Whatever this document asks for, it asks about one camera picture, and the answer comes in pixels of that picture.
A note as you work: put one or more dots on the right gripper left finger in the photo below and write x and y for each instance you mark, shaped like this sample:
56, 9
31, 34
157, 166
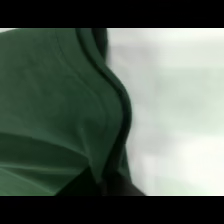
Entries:
81, 186

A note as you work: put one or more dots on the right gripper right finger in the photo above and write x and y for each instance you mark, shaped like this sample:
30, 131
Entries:
128, 190

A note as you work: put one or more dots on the dark green garment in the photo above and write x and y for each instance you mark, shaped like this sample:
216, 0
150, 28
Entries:
50, 100

